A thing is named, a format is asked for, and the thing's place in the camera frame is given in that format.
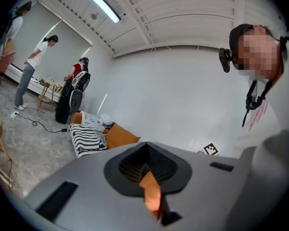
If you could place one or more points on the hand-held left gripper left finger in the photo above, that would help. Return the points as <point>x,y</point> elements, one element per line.
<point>86,189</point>

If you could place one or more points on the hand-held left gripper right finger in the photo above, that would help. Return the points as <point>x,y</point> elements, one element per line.
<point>207,189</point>

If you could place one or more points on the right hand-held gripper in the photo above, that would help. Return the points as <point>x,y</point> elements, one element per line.
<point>210,150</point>

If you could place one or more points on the orange sofa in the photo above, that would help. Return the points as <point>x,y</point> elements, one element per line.
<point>75,118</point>

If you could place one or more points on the black and white patterned blanket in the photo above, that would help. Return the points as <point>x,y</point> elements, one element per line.
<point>86,141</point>

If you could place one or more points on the grey plaid garment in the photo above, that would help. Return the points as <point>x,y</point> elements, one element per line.
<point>101,137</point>

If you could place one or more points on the orange cushion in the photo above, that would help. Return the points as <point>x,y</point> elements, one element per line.
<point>122,136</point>

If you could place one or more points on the grey-blue garment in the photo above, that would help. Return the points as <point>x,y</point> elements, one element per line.
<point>90,121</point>

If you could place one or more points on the white garment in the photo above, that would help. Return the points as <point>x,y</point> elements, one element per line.
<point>107,119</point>

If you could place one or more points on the white power strip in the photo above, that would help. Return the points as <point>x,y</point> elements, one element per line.
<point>14,114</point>

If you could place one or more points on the person's head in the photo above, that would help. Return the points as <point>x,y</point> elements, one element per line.
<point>260,54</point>

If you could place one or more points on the white low cabinet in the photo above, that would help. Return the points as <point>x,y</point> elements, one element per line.
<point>36,86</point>

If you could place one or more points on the white roller blind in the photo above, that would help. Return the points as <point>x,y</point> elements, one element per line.
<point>62,47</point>

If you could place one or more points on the round ceiling detector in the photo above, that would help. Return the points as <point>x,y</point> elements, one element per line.
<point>94,16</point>

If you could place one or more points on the long ceiling light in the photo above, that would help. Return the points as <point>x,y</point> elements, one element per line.
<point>103,5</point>

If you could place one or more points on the black head camera rig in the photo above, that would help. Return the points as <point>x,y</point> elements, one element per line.
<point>225,60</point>

